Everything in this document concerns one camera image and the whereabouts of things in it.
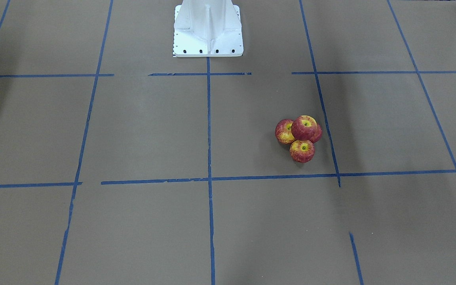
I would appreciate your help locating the lone red yellow apple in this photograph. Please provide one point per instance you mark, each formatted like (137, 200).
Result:
(304, 128)

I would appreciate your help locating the front red yellow apple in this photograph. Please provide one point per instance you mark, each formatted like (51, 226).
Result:
(302, 151)

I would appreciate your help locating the back red yellow apple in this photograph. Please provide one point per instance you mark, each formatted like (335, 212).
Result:
(317, 134)

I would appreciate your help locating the white camera stand pillar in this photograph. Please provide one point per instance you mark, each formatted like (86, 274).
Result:
(207, 28)

